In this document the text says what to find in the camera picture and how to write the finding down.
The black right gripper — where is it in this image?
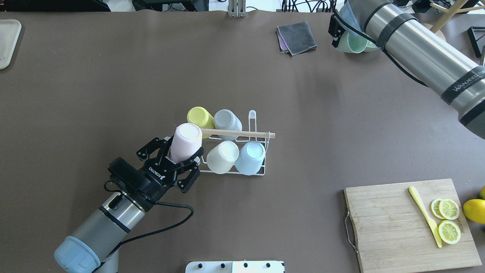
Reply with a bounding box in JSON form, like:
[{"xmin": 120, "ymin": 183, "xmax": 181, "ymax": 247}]
[{"xmin": 329, "ymin": 14, "xmax": 346, "ymax": 48}]

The yellow plastic cup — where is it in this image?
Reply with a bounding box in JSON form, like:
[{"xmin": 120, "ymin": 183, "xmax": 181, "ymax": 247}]
[{"xmin": 187, "ymin": 107, "xmax": 215, "ymax": 129}]

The grey folded cloth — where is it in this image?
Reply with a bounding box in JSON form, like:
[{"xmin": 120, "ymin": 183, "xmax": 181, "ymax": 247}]
[{"xmin": 277, "ymin": 21, "xmax": 317, "ymax": 56}]

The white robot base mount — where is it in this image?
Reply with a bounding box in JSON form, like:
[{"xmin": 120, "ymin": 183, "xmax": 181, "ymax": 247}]
[{"xmin": 185, "ymin": 260, "xmax": 286, "ymax": 273}]

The wooden cutting board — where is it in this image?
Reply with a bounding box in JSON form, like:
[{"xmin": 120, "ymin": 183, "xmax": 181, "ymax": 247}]
[{"xmin": 344, "ymin": 179, "xmax": 482, "ymax": 273}]

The lemon slice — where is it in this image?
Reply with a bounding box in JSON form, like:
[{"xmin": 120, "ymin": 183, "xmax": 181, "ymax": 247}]
[
  {"xmin": 438, "ymin": 220, "xmax": 461, "ymax": 244},
  {"xmin": 430, "ymin": 198, "xmax": 460, "ymax": 221}
]

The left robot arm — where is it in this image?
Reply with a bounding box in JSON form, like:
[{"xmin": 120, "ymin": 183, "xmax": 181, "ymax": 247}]
[{"xmin": 54, "ymin": 136, "xmax": 204, "ymax": 273}]

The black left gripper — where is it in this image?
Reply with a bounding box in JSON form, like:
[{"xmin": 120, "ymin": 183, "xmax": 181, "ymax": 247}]
[{"xmin": 108, "ymin": 137, "xmax": 205, "ymax": 207}]

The whole yellow lemon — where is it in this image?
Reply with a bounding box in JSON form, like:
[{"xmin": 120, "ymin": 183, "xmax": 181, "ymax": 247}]
[
  {"xmin": 463, "ymin": 199, "xmax": 485, "ymax": 224},
  {"xmin": 479, "ymin": 186, "xmax": 485, "ymax": 200}
]

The pink plastic cup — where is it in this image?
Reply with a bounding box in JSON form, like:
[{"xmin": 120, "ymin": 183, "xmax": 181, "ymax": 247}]
[{"xmin": 169, "ymin": 123, "xmax": 202, "ymax": 163}]

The white wire cup holder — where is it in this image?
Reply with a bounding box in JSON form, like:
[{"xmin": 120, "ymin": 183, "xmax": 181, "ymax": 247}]
[{"xmin": 200, "ymin": 109, "xmax": 275, "ymax": 176}]

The wooden cup tree stand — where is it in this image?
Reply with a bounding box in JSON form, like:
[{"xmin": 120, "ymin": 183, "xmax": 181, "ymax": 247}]
[{"xmin": 421, "ymin": 0, "xmax": 485, "ymax": 41}]

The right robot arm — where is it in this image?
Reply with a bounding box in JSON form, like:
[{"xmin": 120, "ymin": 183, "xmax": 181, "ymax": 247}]
[{"xmin": 334, "ymin": 0, "xmax": 485, "ymax": 138}]

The green plastic cup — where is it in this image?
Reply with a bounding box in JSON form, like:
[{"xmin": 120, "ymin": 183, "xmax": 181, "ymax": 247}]
[{"xmin": 336, "ymin": 31, "xmax": 368, "ymax": 53}]

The aluminium frame post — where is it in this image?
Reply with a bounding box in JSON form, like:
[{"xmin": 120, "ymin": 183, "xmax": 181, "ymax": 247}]
[{"xmin": 227, "ymin": 0, "xmax": 247, "ymax": 17}]

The green ceramic bowl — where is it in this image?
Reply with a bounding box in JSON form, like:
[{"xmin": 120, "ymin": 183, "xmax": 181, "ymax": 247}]
[{"xmin": 364, "ymin": 39, "xmax": 379, "ymax": 52}]

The grey plastic cup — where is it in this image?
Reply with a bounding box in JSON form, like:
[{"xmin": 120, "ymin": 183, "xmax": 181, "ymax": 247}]
[{"xmin": 214, "ymin": 109, "xmax": 242, "ymax": 131}]

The white plastic cup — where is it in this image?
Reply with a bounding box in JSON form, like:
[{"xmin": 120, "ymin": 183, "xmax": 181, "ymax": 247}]
[{"xmin": 206, "ymin": 141, "xmax": 239, "ymax": 174}]

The light blue plastic cup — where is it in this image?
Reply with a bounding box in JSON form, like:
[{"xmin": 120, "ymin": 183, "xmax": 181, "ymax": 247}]
[{"xmin": 235, "ymin": 141, "xmax": 266, "ymax": 175}]

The pink folded cloth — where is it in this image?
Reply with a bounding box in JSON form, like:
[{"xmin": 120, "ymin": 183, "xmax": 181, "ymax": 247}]
[{"xmin": 275, "ymin": 31, "xmax": 289, "ymax": 54}]

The yellow plastic knife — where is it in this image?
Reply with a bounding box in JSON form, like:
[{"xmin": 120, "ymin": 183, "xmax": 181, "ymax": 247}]
[{"xmin": 408, "ymin": 186, "xmax": 443, "ymax": 248}]

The cream plastic tray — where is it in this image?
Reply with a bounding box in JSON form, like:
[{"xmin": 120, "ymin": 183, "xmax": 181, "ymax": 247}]
[{"xmin": 0, "ymin": 19, "xmax": 22, "ymax": 70}]

